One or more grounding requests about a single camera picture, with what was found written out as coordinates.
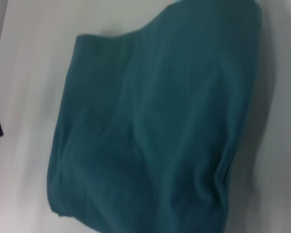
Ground teal blue printed t-shirt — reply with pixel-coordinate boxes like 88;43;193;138
47;0;262;233

